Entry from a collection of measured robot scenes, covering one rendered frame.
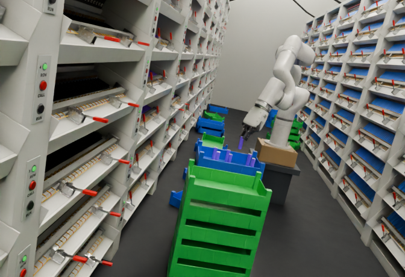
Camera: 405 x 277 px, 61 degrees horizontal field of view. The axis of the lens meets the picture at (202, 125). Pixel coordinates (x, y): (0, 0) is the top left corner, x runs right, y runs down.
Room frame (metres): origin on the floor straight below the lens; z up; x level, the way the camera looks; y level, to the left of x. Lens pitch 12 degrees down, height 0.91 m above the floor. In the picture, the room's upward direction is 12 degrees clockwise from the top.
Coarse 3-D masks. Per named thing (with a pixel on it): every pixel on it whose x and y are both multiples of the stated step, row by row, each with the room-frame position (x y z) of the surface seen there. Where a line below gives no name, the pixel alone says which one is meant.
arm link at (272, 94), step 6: (276, 78) 1.68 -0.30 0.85; (270, 84) 1.68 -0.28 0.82; (276, 84) 1.67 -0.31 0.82; (282, 84) 1.67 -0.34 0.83; (264, 90) 1.68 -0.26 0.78; (270, 90) 1.66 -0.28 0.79; (276, 90) 1.66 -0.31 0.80; (282, 90) 1.68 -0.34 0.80; (264, 96) 1.66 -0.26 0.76; (270, 96) 1.65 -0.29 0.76; (276, 96) 1.66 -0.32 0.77; (282, 96) 1.67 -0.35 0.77; (270, 102) 1.65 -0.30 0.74; (276, 102) 1.67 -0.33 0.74
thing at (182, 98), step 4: (176, 92) 2.65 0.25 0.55; (180, 96) 2.65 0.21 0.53; (184, 96) 2.65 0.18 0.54; (180, 100) 2.65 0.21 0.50; (184, 100) 2.64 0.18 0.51; (176, 104) 2.45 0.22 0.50; (180, 108) 2.50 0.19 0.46; (172, 112) 2.18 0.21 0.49; (176, 112) 2.33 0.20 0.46; (172, 116) 2.25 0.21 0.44
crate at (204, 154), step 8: (200, 144) 1.63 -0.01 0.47; (200, 152) 1.45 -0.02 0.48; (208, 152) 1.65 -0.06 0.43; (224, 152) 1.66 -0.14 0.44; (232, 152) 1.66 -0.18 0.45; (256, 152) 1.65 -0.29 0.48; (200, 160) 1.45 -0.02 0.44; (208, 160) 1.45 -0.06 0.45; (216, 160) 1.46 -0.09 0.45; (224, 160) 1.65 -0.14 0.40; (232, 160) 1.66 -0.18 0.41; (240, 160) 1.66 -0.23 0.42; (256, 160) 1.63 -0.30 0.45; (216, 168) 1.46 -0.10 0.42; (224, 168) 1.46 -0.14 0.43; (232, 168) 1.46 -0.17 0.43; (240, 168) 1.47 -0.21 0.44; (248, 168) 1.47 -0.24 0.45; (256, 168) 1.47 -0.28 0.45; (264, 168) 1.48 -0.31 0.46
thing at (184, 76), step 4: (180, 68) 2.65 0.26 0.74; (184, 68) 2.48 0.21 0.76; (180, 72) 2.55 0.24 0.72; (184, 72) 2.49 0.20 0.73; (188, 72) 2.65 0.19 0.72; (180, 76) 2.46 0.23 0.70; (184, 76) 2.48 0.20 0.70; (188, 76) 2.65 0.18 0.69; (180, 80) 2.21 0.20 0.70; (184, 80) 2.44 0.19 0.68; (188, 80) 2.58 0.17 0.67; (176, 84) 2.04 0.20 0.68; (180, 84) 2.25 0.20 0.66; (184, 84) 2.51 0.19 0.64; (176, 88) 2.15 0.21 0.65
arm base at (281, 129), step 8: (280, 120) 2.30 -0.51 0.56; (272, 128) 2.35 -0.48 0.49; (280, 128) 2.29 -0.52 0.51; (288, 128) 2.29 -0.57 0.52; (272, 136) 2.31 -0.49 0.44; (280, 136) 2.28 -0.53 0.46; (288, 136) 2.31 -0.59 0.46; (272, 144) 2.28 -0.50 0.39; (280, 144) 2.28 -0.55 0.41; (288, 144) 2.31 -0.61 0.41
